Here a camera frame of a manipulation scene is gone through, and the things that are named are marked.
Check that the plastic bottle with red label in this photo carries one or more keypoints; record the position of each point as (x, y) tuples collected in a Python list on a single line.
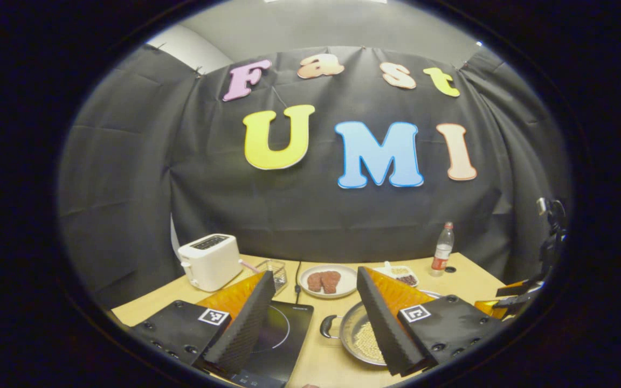
[(442, 256)]

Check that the white toaster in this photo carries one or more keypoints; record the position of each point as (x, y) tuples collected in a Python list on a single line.
[(211, 264)]

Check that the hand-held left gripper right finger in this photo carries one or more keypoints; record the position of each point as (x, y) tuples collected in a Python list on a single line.
[(383, 328)]

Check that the white divided condiment tray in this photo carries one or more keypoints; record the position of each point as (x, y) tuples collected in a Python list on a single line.
[(405, 275)]

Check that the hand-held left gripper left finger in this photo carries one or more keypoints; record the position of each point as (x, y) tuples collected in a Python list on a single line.
[(241, 334)]

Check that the black backdrop cloth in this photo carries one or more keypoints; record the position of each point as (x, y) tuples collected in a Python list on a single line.
[(208, 205)]

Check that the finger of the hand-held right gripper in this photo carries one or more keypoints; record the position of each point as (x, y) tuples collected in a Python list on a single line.
[(491, 310), (521, 288)]

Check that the brown meat slice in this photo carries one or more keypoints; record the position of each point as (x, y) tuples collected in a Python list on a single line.
[(315, 282), (331, 282)]

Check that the pile of soybeans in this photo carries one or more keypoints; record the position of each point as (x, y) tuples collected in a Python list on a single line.
[(367, 345)]

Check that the black induction cooktop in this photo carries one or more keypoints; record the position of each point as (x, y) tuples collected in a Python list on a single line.
[(289, 328)]

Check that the white plate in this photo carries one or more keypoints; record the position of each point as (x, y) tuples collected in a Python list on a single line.
[(345, 280)]

